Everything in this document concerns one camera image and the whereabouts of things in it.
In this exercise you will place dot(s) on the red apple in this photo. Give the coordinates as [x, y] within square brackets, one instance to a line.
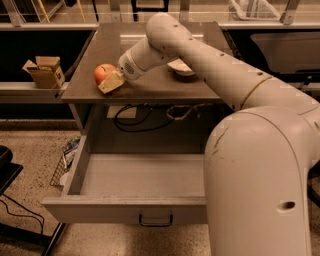
[102, 71]

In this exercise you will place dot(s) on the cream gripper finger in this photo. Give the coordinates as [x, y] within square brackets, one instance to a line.
[111, 81]

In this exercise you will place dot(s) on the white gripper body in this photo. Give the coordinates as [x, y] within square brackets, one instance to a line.
[127, 66]

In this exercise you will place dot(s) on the brown cardboard box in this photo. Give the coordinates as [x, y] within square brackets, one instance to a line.
[46, 72]

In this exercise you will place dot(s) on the grey cabinet counter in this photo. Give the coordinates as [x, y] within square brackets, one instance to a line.
[161, 112]

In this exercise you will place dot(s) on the black drawer handle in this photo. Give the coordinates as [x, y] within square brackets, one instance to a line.
[155, 222]

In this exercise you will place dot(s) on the white paper bowl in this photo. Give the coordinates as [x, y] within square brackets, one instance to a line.
[180, 68]

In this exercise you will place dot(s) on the black stand with cable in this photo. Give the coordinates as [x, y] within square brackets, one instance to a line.
[8, 173]

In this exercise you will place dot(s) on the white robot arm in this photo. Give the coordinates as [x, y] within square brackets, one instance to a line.
[257, 160]

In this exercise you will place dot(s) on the wire basket on floor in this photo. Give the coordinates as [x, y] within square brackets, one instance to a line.
[60, 174]

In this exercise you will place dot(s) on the open grey drawer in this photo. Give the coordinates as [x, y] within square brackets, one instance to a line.
[117, 188]

